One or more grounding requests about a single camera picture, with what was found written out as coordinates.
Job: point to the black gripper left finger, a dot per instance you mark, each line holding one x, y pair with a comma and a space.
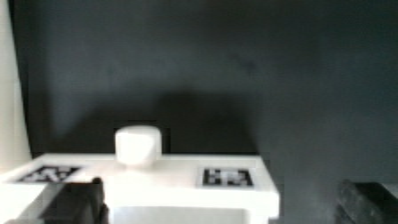
77, 206

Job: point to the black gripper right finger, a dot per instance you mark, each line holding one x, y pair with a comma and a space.
367, 203

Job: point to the white front drawer box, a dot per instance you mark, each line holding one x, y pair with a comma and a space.
166, 189

